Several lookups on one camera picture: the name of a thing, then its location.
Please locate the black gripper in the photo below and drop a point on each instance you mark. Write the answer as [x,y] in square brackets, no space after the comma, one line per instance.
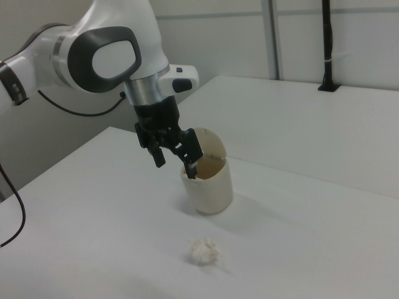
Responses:
[159,116]

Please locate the white paper trash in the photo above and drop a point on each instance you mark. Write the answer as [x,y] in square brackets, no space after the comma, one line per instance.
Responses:
[204,251]

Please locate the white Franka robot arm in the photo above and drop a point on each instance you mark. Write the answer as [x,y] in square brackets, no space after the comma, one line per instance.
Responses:
[103,28]

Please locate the small white lidded bin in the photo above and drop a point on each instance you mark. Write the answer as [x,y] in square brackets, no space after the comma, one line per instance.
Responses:
[209,193]

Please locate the black pole with base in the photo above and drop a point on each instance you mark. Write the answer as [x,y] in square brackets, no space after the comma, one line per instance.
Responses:
[327,46]

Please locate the grey partition frame post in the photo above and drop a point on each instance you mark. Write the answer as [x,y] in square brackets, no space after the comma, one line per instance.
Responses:
[270,40]

